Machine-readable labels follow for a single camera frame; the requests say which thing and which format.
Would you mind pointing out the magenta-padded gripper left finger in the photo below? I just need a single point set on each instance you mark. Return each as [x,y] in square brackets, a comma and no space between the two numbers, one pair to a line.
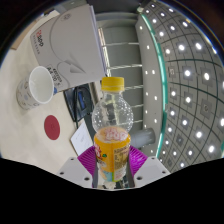
[74,171]

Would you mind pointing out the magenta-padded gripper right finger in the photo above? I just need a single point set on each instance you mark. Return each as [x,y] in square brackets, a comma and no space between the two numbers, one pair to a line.
[151,170]

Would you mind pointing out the round ceiling lights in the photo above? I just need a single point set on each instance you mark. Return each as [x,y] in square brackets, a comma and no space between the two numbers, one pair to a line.
[187,72]

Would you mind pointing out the white printer paper carton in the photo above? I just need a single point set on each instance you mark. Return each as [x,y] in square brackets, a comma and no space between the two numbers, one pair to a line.
[70,43]

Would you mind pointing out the flat round red coaster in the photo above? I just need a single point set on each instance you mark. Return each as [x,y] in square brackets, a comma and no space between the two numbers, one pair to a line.
[52,127]

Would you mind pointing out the yellow-capped clear drink bottle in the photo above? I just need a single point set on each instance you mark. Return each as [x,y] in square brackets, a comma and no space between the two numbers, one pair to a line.
[112,156]

